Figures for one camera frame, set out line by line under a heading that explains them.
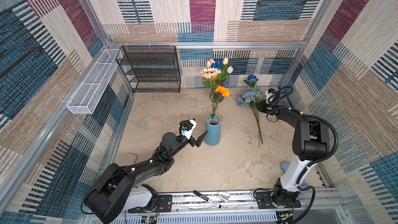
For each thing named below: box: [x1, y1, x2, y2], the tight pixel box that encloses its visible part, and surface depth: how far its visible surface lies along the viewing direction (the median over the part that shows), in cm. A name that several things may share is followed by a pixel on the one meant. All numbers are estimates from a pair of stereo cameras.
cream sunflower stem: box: [200, 66, 223, 101], surface depth 71 cm
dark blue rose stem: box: [243, 74, 259, 90], surface depth 110 cm
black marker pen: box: [192, 189, 222, 209], surface depth 75 cm
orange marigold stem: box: [209, 85, 231, 124], surface depth 75 cm
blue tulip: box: [211, 59, 223, 69], surface depth 96 cm
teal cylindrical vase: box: [204, 114, 222, 147], surface depth 81 cm
